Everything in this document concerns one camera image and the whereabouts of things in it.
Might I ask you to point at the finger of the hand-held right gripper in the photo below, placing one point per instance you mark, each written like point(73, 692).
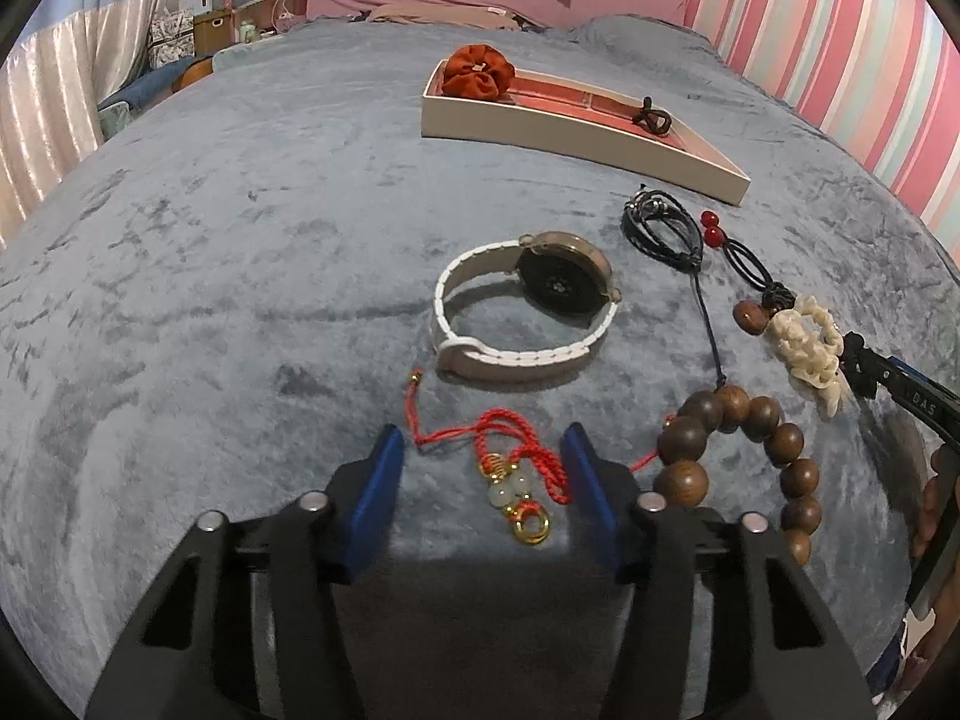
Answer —
point(870, 369)

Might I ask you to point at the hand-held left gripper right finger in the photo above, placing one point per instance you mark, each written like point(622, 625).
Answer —
point(592, 499)

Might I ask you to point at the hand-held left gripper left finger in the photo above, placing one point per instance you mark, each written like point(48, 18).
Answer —
point(375, 499)

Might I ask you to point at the white tray with red lining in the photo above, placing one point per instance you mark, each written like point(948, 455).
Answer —
point(525, 131)

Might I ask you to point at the person's right hand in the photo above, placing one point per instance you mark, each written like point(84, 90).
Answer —
point(927, 517)

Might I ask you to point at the grey plush blanket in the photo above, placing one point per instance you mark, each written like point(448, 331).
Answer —
point(225, 277)

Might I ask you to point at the orange fabric scrunchie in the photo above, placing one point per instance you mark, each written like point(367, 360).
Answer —
point(476, 73)

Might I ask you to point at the small pale green jar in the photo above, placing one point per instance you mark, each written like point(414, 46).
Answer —
point(249, 31)

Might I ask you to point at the wooden storage box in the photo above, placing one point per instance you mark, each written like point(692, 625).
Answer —
point(214, 34)

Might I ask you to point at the floral patterned box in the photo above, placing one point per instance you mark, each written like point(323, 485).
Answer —
point(171, 37)

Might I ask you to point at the blue and cream curtain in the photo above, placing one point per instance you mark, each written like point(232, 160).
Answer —
point(60, 90)

